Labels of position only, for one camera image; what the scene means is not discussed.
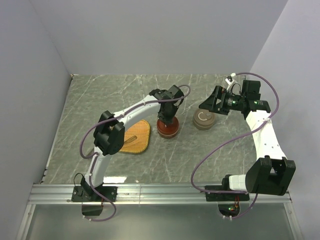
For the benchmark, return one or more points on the brown round lid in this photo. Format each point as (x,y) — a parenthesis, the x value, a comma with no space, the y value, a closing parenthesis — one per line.
(203,117)

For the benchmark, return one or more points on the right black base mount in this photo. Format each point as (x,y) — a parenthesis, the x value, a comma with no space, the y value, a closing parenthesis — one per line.
(228,203)

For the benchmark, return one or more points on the aluminium frame rail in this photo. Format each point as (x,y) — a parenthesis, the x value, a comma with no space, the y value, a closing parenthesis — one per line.
(172,211)

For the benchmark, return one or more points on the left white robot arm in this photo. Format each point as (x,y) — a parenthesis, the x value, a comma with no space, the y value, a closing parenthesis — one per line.
(109,132)

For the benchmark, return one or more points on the brown-sided metal tin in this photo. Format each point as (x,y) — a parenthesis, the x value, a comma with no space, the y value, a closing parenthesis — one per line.
(202,127)

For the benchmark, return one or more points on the red round lid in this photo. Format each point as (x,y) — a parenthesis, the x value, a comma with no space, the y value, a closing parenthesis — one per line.
(168,128)

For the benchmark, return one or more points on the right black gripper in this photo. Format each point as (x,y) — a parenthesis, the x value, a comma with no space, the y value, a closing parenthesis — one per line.
(210,103)

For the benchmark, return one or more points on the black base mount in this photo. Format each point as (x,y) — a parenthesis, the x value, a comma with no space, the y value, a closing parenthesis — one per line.
(92,201)
(228,203)

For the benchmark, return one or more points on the metal tongs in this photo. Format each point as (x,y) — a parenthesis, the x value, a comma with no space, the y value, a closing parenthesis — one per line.
(129,140)

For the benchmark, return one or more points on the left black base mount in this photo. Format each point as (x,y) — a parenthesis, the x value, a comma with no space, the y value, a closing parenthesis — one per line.
(92,201)

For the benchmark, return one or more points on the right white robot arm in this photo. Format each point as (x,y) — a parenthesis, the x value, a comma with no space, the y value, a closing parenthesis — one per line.
(272,172)

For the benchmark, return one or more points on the red-sided metal tin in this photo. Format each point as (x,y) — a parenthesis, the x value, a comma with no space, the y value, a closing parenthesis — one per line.
(167,133)

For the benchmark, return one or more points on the woven bamboo tray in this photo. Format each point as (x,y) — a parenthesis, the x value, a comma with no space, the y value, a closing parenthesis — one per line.
(142,130)

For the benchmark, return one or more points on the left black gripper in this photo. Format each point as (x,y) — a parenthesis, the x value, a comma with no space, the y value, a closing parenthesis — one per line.
(167,121)

